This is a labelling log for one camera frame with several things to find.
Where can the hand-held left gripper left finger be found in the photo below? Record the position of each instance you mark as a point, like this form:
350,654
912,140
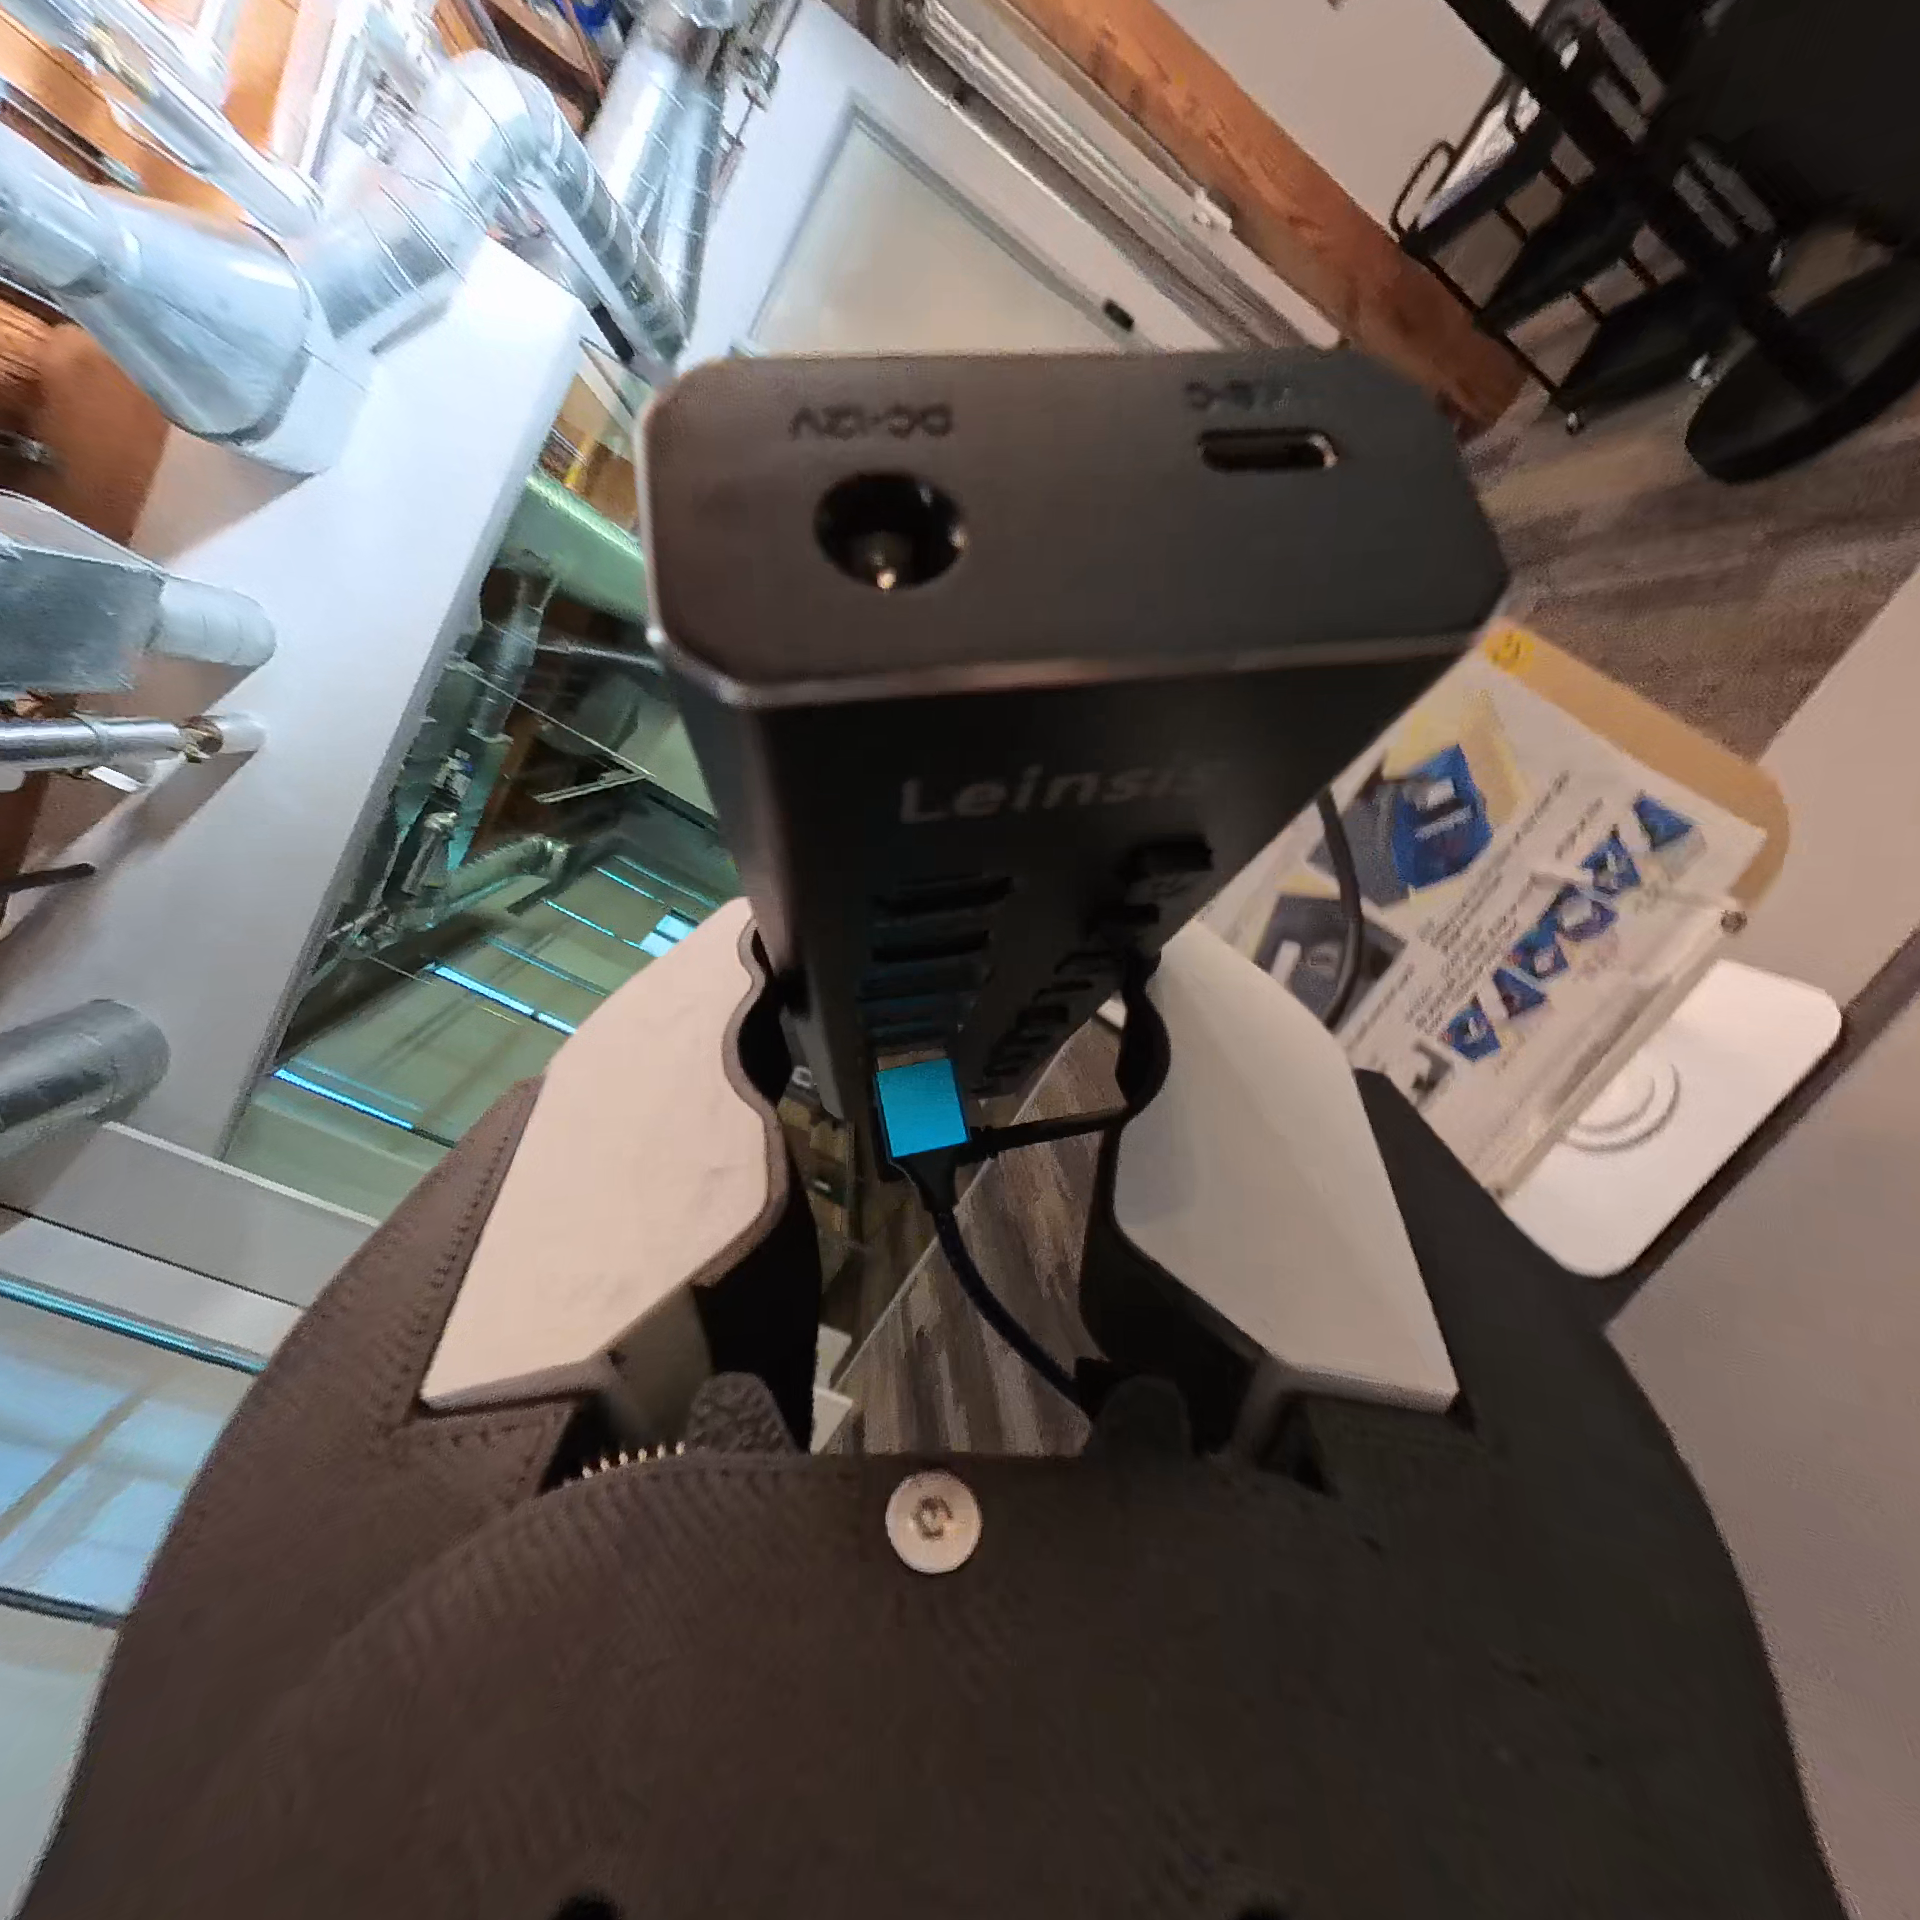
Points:
629,1185

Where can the rectangular metal duct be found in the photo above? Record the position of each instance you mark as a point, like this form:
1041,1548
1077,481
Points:
90,599

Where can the large smooth silver duct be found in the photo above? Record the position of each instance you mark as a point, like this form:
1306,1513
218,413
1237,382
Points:
225,300

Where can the white door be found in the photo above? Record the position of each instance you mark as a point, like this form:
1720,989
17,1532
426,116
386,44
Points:
961,240

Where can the black multi-port USB hub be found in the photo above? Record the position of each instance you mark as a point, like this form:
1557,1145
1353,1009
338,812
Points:
1050,599

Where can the black utility cart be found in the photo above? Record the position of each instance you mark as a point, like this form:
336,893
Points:
1634,240

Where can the printed instruction sheet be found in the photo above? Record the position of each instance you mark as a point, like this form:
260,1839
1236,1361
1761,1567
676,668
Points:
1575,901

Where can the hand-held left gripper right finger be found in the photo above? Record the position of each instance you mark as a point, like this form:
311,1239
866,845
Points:
1261,1201

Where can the corrugated silver duct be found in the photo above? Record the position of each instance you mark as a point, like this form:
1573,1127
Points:
676,166

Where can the metal strut rod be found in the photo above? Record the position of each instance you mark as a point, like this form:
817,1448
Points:
105,743

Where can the white stand base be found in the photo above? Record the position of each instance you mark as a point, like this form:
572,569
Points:
1724,1079

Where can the wooden post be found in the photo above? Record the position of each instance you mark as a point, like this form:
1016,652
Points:
1290,195

